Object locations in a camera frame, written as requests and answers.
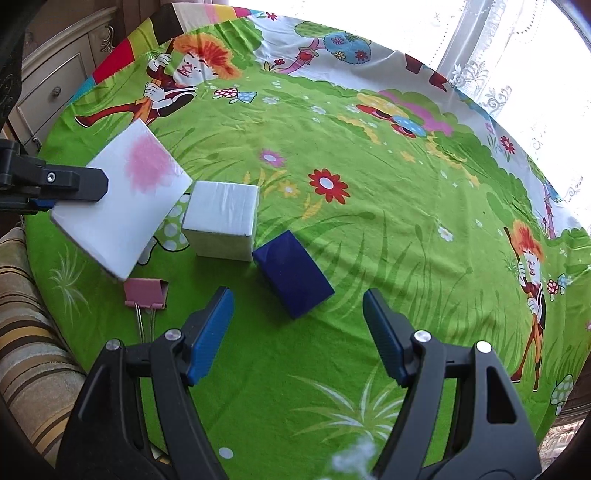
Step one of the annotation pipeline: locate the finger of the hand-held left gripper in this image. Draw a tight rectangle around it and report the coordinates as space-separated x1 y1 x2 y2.
0 140 110 214

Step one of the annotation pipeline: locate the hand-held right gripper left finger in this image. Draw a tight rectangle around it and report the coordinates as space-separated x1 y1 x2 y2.
55 286 235 480

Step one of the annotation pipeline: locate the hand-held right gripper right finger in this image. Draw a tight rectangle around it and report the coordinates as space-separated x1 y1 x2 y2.
362 288 541 480

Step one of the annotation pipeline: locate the white box with pink print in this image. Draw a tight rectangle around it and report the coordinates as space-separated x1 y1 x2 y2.
50 117 193 281

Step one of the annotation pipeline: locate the navy blue box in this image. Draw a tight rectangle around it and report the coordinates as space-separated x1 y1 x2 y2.
252 230 335 320

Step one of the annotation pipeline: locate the cream carved cabinet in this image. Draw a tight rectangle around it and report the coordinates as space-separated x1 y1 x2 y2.
9 4 121 144

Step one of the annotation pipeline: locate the pink binder clip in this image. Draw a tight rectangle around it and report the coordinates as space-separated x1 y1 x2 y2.
124 278 168 344

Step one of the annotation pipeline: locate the green cartoon printed tablecloth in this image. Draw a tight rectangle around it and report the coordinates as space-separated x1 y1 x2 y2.
23 2 591 480

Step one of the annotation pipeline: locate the white cube box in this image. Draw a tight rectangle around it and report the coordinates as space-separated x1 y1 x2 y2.
181 181 259 263

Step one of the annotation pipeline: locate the striped cushion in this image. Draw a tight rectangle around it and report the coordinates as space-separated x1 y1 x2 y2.
0 228 171 467

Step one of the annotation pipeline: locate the white lace curtain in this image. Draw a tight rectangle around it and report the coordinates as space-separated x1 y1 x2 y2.
434 0 591 204

